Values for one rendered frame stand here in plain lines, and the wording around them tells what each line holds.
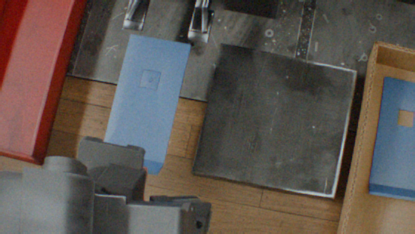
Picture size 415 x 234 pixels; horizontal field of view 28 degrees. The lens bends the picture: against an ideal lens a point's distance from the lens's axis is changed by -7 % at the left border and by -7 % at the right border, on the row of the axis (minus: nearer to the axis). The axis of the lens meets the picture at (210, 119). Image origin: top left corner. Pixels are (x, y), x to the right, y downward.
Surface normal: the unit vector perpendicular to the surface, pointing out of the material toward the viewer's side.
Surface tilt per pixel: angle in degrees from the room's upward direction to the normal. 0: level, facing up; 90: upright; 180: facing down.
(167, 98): 1
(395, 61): 90
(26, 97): 0
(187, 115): 0
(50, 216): 18
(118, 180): 59
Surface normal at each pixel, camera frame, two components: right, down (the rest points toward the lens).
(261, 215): -0.05, -0.25
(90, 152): -0.15, 0.28
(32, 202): 0.26, -0.23
